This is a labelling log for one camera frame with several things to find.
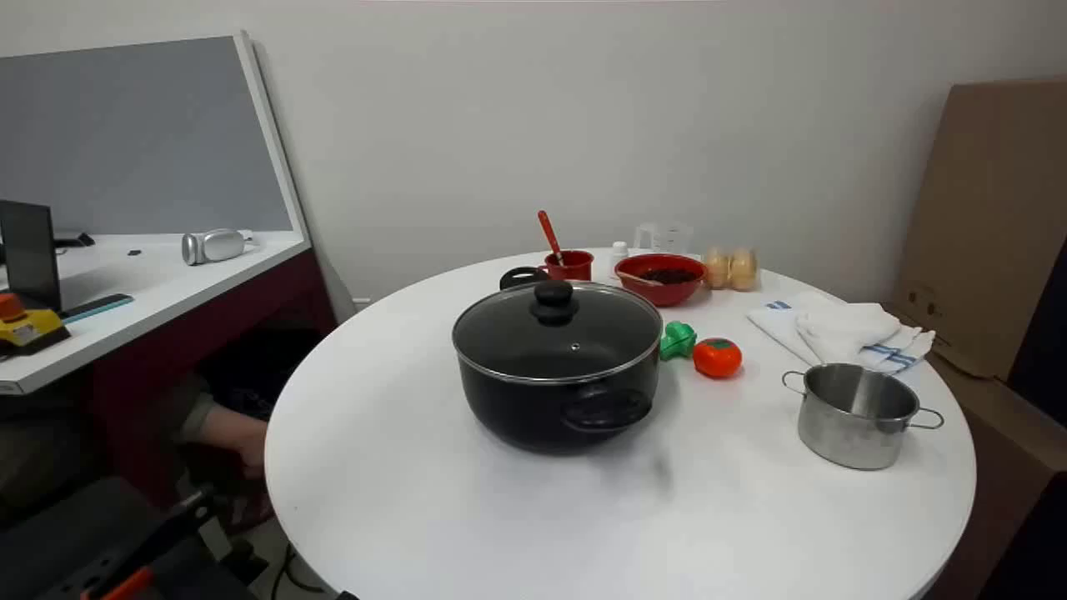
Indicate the person's bare hand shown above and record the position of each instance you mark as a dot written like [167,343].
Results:
[239,437]

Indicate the black cooking pot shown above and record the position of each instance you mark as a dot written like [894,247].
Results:
[521,419]

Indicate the glass lid with black knob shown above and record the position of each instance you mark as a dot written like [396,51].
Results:
[606,328]

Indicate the green broccoli toy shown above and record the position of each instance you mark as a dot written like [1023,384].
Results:
[677,339]

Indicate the orange tomato toy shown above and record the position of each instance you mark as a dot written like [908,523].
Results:
[717,358]

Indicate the small stainless steel pot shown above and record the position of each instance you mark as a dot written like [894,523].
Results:
[851,429]

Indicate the white desk with red side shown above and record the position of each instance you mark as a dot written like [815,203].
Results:
[167,290]

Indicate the dark blue flat strip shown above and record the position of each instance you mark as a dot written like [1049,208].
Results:
[99,309]

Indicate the silver can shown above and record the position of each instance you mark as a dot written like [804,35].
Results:
[217,246]

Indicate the black chair with red part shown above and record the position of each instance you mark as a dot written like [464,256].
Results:
[68,546]

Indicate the yellow handheld device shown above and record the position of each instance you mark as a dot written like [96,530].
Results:
[28,324]

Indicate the black laptop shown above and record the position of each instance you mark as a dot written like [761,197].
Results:
[28,256]

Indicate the grey partition board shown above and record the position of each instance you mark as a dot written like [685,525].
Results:
[135,134]

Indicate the red spoon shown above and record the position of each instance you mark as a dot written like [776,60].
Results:
[549,235]

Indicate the red mug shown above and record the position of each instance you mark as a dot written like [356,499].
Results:
[576,267]

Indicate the red bowl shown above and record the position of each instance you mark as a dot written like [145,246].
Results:
[661,288]

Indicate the clear plastic measuring cup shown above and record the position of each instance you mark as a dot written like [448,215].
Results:
[665,237]

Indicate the beige egg toy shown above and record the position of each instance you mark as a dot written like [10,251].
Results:
[717,267]
[745,267]

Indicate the white paper with blue print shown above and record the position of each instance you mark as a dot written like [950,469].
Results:
[778,318]

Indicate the white cloth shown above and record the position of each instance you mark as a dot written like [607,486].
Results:
[851,328]

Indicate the brown cardboard box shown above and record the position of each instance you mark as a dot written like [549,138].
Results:
[1005,478]

